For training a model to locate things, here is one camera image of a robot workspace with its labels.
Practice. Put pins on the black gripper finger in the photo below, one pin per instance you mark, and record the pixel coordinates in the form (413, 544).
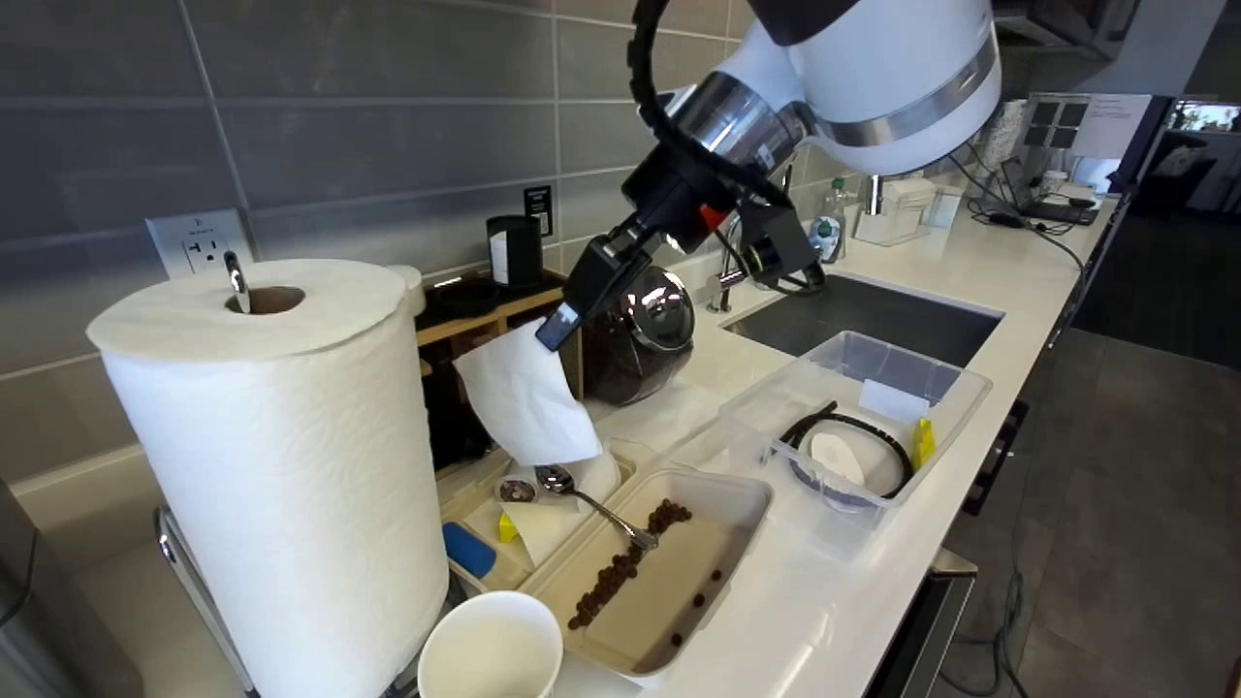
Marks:
(559, 329)

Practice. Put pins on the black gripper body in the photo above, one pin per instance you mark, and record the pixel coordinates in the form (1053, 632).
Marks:
(607, 275)

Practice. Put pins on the white paper towel sheet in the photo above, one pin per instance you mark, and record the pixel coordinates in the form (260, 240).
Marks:
(525, 394)

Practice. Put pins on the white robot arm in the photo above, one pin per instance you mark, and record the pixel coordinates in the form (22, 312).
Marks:
(892, 63)

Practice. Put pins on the clear plastic box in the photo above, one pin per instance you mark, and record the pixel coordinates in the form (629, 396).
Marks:
(779, 402)

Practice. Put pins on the white paper towel roll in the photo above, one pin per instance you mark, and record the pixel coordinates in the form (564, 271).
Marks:
(286, 488)

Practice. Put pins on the metal paper towel holder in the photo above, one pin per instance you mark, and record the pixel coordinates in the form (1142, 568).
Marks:
(234, 275)

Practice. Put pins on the black canister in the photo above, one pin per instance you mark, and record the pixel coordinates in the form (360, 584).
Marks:
(514, 254)

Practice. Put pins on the wooden rack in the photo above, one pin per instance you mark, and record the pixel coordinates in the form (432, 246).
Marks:
(439, 329)

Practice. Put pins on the metal spoon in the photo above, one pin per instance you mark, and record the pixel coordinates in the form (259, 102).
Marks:
(559, 480)

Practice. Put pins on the small round metal piece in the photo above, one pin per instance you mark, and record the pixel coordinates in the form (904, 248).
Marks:
(519, 488)

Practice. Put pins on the shallow wooden tray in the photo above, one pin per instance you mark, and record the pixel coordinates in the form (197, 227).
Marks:
(467, 492)

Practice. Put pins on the small yellow item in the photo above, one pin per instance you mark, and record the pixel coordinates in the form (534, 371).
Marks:
(505, 527)

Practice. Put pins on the clear soap bottle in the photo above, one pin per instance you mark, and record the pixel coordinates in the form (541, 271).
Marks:
(832, 234)

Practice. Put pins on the blue sponge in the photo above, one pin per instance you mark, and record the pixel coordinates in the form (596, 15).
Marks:
(467, 553)

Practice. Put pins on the brown coffee bean pile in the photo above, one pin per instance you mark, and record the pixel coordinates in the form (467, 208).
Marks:
(614, 576)

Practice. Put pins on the tall chrome faucet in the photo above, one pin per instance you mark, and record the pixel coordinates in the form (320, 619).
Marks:
(876, 193)

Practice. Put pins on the dark kitchen sink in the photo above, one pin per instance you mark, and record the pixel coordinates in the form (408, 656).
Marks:
(892, 323)

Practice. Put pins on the large clear container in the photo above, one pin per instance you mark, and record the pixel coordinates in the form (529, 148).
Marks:
(892, 213)

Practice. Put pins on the white paper cup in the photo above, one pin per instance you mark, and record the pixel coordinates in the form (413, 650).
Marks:
(488, 651)

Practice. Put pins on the small clear container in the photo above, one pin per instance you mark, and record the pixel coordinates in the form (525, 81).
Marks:
(944, 210)

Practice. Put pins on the yellow block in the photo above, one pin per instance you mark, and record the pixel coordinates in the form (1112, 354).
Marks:
(926, 448)

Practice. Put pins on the dark flat device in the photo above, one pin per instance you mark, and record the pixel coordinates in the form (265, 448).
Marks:
(1053, 204)

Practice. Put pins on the dark cabinet drawer front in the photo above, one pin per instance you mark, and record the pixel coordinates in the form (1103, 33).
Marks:
(926, 621)

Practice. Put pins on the dark range hood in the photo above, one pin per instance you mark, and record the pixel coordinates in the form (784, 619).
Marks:
(1069, 23)

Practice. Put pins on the small black wall plate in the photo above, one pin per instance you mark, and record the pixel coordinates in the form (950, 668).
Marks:
(538, 208)

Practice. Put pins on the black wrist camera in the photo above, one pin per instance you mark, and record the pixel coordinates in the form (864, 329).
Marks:
(779, 246)

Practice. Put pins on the white wall power outlet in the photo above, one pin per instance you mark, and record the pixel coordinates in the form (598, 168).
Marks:
(197, 240)

